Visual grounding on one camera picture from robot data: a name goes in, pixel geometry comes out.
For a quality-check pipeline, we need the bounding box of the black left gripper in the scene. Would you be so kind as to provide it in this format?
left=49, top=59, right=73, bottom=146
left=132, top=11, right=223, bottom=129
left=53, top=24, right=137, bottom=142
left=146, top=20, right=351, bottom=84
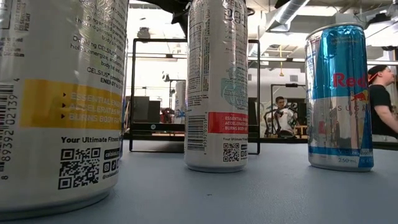
left=139, top=0, right=192, bottom=37

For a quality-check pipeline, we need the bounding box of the white Celsius Arctic can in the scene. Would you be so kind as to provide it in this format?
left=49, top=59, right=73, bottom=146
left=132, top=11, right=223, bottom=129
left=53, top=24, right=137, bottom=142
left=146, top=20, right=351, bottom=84
left=174, top=80, right=187, bottom=125

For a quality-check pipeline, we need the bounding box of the white Celsius can red band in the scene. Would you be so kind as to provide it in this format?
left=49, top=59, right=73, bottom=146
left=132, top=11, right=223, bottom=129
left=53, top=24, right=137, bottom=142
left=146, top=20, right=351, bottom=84
left=183, top=0, right=249, bottom=174

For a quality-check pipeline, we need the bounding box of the dark ceiling fixture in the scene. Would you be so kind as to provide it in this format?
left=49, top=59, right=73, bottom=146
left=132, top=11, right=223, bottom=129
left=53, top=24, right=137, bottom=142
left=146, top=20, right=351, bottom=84
left=136, top=27, right=152, bottom=40

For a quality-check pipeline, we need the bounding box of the long overhead light bar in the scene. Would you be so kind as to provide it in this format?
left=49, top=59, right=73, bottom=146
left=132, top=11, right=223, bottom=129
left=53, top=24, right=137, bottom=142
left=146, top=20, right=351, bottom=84
left=127, top=52, right=398, bottom=66

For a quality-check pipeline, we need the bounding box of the black computer tower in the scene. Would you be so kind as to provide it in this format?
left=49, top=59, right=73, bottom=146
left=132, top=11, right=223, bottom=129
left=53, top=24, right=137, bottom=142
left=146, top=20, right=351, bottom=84
left=125, top=95, right=162, bottom=124

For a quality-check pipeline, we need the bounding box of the yellow hanging pendant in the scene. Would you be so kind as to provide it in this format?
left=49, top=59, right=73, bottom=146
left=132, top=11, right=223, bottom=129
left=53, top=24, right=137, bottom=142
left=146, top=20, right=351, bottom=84
left=278, top=45, right=285, bottom=78

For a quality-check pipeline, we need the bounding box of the person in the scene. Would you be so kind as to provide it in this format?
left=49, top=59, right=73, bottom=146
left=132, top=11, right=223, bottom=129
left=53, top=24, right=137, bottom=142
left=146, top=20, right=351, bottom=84
left=366, top=64, right=398, bottom=139
left=266, top=95, right=299, bottom=138

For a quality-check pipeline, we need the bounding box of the white Celsius can yellow band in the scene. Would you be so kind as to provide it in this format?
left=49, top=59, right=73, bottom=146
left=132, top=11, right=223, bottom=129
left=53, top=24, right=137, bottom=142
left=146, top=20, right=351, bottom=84
left=0, top=0, right=130, bottom=222

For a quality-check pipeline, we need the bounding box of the blue table mat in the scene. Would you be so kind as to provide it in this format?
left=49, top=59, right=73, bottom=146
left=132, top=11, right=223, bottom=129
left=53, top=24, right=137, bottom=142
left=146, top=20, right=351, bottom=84
left=0, top=139, right=398, bottom=224

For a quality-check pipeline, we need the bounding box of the silver ceiling duct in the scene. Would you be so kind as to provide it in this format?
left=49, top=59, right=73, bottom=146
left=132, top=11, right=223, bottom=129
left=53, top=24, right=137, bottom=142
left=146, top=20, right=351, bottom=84
left=266, top=0, right=312, bottom=32

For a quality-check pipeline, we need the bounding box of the wooden shelf black metal frame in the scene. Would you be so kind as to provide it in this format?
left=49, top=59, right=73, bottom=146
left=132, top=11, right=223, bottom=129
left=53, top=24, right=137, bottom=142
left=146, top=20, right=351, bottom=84
left=129, top=37, right=261, bottom=156

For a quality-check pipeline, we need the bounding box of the black background stand frame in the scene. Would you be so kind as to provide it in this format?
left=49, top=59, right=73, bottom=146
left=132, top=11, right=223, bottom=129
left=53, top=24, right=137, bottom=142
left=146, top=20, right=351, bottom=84
left=269, top=82, right=308, bottom=138

